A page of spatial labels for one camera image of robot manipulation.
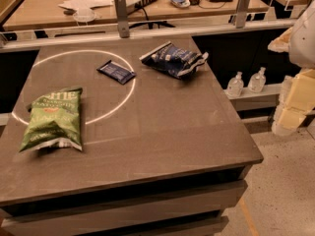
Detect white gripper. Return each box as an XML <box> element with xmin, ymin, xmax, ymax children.
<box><xmin>272</xmin><ymin>69</ymin><xmax>315</xmax><ymax>136</ymax></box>

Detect blue chip bag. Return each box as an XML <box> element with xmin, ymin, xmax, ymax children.
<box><xmin>140</xmin><ymin>41</ymin><xmax>209</xmax><ymax>80</ymax></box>

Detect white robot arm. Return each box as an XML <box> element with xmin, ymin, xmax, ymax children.
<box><xmin>268</xmin><ymin>1</ymin><xmax>315</xmax><ymax>136</ymax></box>

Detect green chip bag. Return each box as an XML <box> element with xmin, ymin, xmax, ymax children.
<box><xmin>20</xmin><ymin>88</ymin><xmax>83</xmax><ymax>151</ymax></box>

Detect right clear sanitizer bottle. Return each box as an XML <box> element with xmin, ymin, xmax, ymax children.
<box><xmin>248</xmin><ymin>67</ymin><xmax>266</xmax><ymax>92</ymax></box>

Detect clear sanitizer bottle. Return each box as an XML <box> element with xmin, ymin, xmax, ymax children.
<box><xmin>248</xmin><ymin>67</ymin><xmax>266</xmax><ymax>92</ymax></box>
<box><xmin>226</xmin><ymin>72</ymin><xmax>244</xmax><ymax>97</ymax></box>

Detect left clear sanitizer bottle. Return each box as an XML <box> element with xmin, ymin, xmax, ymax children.
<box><xmin>226</xmin><ymin>72</ymin><xmax>244</xmax><ymax>97</ymax></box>

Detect blue white face mask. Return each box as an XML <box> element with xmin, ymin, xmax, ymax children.
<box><xmin>169</xmin><ymin>0</ymin><xmax>190</xmax><ymax>8</ymax></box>

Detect dark blue snack bar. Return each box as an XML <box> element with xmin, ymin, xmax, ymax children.
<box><xmin>96</xmin><ymin>60</ymin><xmax>136</xmax><ymax>85</ymax></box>

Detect grey power strip box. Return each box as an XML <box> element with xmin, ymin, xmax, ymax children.
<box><xmin>126</xmin><ymin>0</ymin><xmax>157</xmax><ymax>15</ymax></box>

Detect grey drawer cabinet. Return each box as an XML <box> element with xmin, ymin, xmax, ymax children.
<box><xmin>0</xmin><ymin>165</ymin><xmax>254</xmax><ymax>236</ymax></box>

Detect round clear lid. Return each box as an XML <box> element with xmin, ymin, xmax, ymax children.
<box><xmin>73</xmin><ymin>8</ymin><xmax>96</xmax><ymax>23</ymax></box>

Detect white papers on desk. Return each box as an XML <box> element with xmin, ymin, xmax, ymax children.
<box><xmin>59</xmin><ymin>0</ymin><xmax>113</xmax><ymax>10</ymax></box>

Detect wooden back desk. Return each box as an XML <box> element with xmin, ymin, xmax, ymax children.
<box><xmin>2</xmin><ymin>0</ymin><xmax>277</xmax><ymax>32</ymax></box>

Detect right grey metal post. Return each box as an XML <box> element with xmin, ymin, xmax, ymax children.
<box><xmin>234</xmin><ymin>0</ymin><xmax>250</xmax><ymax>29</ymax></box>

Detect grey metal post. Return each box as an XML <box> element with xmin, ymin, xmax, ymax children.
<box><xmin>114</xmin><ymin>0</ymin><xmax>130</xmax><ymax>38</ymax></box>
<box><xmin>234</xmin><ymin>0</ymin><xmax>250</xmax><ymax>29</ymax></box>

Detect left grey metal post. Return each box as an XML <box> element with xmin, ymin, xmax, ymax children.
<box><xmin>114</xmin><ymin>0</ymin><xmax>130</xmax><ymax>38</ymax></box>

